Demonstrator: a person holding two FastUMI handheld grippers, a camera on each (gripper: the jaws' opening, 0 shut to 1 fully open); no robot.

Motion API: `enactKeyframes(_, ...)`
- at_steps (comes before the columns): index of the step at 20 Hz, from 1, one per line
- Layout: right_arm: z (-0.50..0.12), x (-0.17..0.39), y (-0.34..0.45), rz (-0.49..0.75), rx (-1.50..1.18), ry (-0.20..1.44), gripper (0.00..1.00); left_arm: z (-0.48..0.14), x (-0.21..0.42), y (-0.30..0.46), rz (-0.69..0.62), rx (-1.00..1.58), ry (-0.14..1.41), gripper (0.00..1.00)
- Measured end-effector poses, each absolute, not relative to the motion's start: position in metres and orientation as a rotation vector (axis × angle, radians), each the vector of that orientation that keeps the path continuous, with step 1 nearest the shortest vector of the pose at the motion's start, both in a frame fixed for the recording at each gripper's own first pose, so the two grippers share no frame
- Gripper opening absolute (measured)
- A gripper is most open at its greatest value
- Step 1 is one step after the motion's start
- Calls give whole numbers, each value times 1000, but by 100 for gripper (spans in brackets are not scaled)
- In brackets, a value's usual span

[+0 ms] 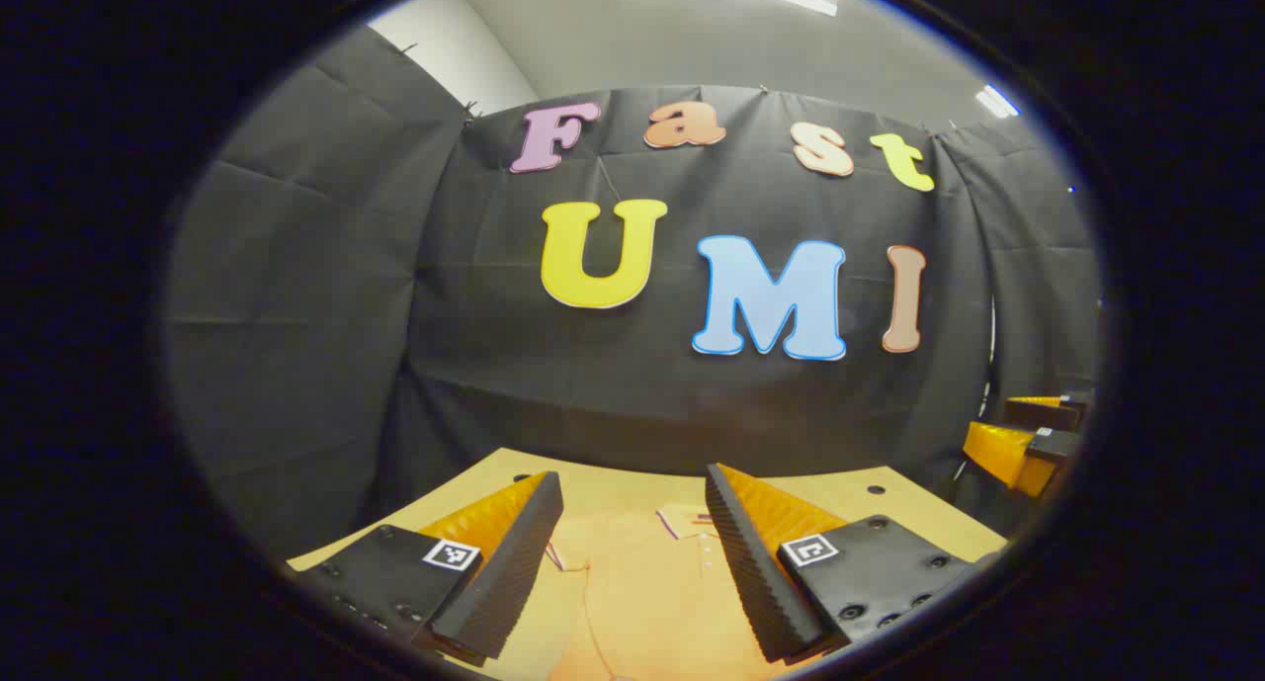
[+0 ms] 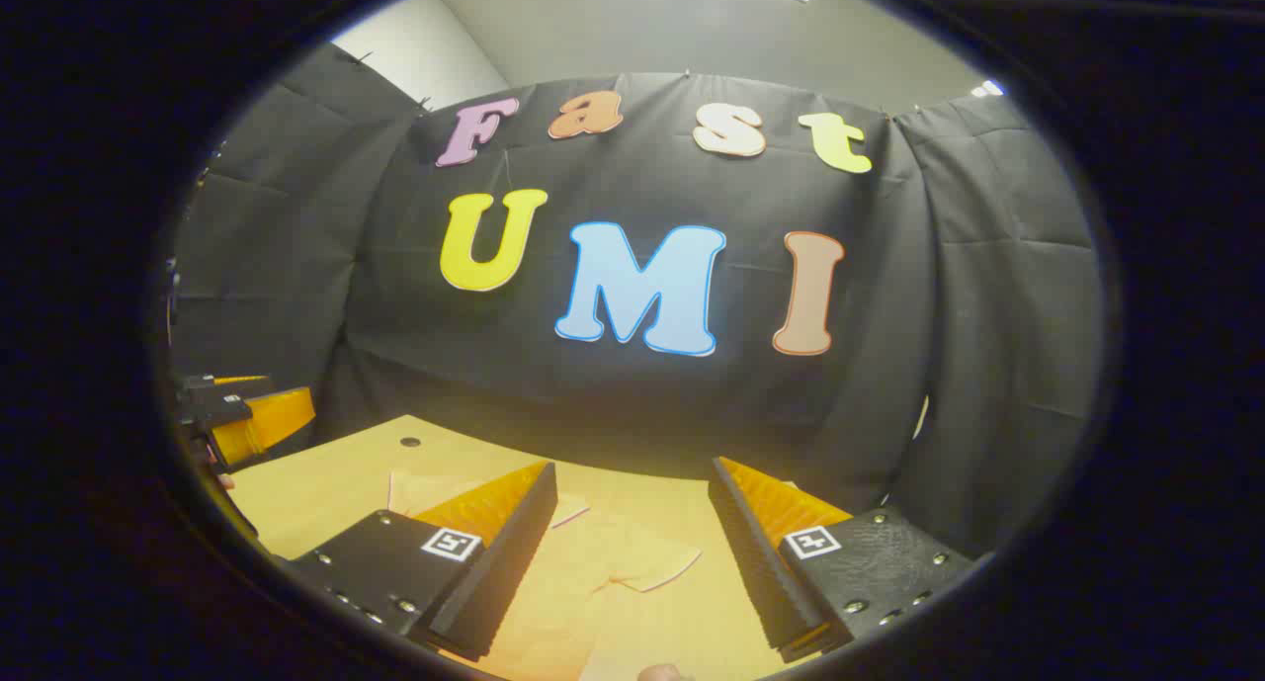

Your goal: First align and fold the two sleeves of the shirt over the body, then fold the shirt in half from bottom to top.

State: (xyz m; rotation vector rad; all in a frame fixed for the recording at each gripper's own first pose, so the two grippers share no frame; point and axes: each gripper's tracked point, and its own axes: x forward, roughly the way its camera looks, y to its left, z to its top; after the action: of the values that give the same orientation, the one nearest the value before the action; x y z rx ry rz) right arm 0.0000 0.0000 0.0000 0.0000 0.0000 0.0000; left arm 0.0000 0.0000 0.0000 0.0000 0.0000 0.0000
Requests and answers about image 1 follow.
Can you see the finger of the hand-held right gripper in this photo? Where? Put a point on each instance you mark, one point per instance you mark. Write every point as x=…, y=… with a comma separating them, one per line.
x=1043, y=414
x=1003, y=454

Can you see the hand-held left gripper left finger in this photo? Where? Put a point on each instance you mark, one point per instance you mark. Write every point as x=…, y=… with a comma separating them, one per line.
x=514, y=572

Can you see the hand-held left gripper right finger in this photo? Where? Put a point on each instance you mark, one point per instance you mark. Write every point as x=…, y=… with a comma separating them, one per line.
x=751, y=572

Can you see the orange T-shirt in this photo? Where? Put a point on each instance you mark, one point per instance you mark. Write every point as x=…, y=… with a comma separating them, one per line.
x=642, y=602

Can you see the ceiling light panel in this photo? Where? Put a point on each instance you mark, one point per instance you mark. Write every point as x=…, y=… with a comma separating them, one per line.
x=996, y=101

